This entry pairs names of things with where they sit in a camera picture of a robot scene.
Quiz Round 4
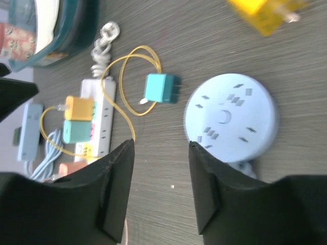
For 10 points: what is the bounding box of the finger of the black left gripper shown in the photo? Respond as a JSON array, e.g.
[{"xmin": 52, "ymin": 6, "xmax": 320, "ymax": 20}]
[{"xmin": 0, "ymin": 63, "xmax": 39, "ymax": 121}]

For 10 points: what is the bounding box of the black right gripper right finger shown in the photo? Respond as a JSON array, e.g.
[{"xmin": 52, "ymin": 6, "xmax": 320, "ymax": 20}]
[{"xmin": 189, "ymin": 142, "xmax": 326, "ymax": 244}]

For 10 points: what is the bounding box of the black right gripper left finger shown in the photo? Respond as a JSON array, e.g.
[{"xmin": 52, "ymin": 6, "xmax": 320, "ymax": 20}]
[{"xmin": 1, "ymin": 140, "xmax": 135, "ymax": 244}]

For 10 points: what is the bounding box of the pink plug adapter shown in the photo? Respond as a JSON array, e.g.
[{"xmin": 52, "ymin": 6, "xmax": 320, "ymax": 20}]
[{"xmin": 51, "ymin": 160, "xmax": 87, "ymax": 181}]

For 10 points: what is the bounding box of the orange USB charger plug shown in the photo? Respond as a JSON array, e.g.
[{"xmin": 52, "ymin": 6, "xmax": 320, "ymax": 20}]
[{"xmin": 57, "ymin": 95, "xmax": 95, "ymax": 121}]

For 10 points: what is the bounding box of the white power strip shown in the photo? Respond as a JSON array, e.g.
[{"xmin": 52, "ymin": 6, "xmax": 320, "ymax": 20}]
[{"xmin": 74, "ymin": 77, "xmax": 116, "ymax": 164}]

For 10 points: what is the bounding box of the light blue round socket base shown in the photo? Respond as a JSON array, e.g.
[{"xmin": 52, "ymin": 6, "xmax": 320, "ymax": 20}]
[{"xmin": 183, "ymin": 73, "xmax": 278, "ymax": 163}]

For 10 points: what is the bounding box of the teal USB charger plug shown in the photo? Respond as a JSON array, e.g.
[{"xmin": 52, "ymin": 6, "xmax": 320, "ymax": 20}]
[{"xmin": 144, "ymin": 73, "xmax": 181, "ymax": 104}]

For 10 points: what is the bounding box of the yellow cube socket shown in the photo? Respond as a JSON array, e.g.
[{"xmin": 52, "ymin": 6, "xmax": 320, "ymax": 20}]
[{"xmin": 228, "ymin": 0, "xmax": 307, "ymax": 37}]

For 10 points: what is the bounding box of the dark green box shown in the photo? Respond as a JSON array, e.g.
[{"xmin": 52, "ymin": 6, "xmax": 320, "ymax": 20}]
[{"xmin": 12, "ymin": 127, "xmax": 21, "ymax": 146}]

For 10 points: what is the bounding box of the red patterned cup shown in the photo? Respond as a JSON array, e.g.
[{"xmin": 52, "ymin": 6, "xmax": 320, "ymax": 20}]
[{"xmin": 1, "ymin": 22, "xmax": 36, "ymax": 61}]

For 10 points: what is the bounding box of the light blue power strip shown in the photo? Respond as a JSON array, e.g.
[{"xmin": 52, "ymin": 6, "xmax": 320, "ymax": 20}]
[{"xmin": 17, "ymin": 103, "xmax": 43, "ymax": 161}]

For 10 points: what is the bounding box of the teal plastic basin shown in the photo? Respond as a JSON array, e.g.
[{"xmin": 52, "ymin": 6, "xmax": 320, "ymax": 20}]
[{"xmin": 6, "ymin": 1, "xmax": 100, "ymax": 71}]

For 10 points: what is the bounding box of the light blue strip cable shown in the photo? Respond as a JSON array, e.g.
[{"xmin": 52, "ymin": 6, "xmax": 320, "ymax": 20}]
[{"xmin": 24, "ymin": 129, "xmax": 64, "ymax": 182}]

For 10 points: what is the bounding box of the white cable with plug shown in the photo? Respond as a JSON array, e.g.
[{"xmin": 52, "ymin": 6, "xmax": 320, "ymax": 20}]
[{"xmin": 90, "ymin": 21, "xmax": 121, "ymax": 79}]

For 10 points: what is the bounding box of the yellow thin cable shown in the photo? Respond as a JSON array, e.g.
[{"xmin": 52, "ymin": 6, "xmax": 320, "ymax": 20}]
[{"xmin": 39, "ymin": 45, "xmax": 162, "ymax": 159}]

